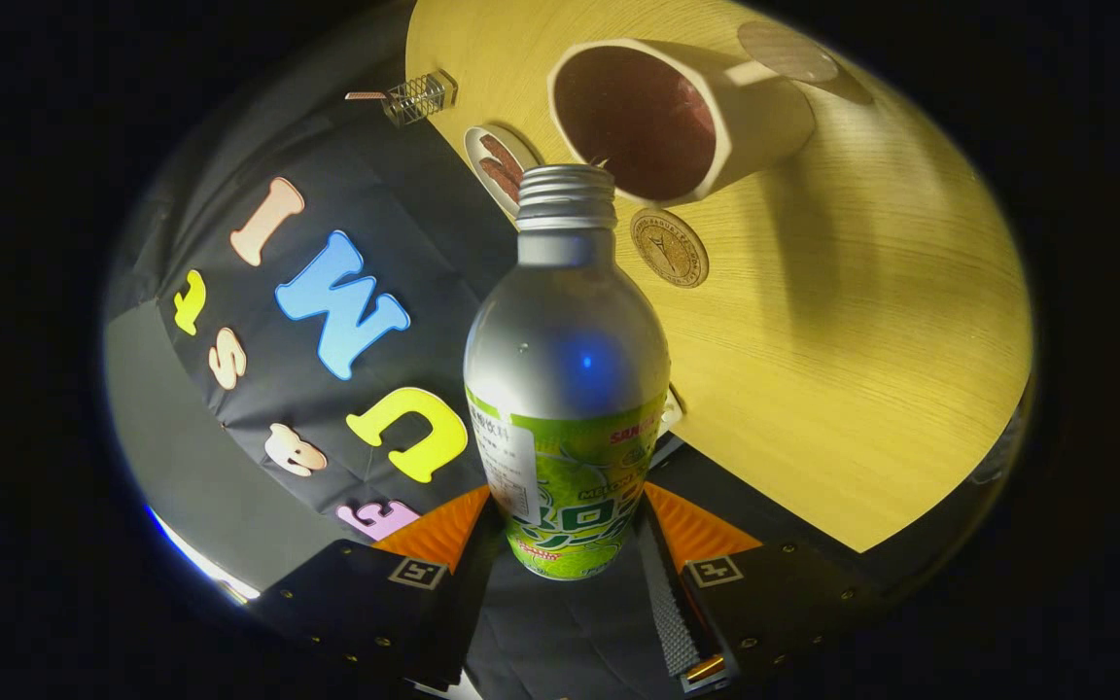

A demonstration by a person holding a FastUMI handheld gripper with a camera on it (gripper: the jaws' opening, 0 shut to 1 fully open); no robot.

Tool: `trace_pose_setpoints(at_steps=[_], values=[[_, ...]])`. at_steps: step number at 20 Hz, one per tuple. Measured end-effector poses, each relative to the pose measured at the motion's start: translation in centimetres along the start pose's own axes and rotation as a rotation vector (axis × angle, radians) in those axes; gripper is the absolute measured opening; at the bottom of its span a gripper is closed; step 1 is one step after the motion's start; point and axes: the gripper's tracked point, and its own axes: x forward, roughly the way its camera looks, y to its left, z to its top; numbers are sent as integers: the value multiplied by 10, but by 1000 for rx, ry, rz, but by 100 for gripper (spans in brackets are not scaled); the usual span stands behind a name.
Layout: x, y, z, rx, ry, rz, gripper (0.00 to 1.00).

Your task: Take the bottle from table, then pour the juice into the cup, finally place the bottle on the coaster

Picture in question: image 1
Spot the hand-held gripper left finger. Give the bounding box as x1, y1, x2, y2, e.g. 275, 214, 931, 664
249, 484, 512, 691

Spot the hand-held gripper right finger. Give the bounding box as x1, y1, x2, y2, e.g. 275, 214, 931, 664
636, 481, 882, 693

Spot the silver juice bottle green label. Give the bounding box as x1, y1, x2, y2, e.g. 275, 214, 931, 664
464, 163, 672, 581

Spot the round wooden coaster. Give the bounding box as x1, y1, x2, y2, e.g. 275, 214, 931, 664
630, 207, 710, 289

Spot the beige cup wooden handle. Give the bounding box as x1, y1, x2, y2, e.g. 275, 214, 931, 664
547, 21, 843, 207

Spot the wooden table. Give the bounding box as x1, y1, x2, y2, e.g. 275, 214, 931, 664
404, 0, 1035, 553

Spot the black backdrop cloth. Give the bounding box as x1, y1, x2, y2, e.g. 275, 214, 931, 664
103, 58, 1018, 700

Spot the white oval plate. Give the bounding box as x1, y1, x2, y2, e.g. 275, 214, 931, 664
464, 124, 543, 220

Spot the wire utensil holder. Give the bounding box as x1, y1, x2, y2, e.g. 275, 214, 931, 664
383, 70, 459, 127

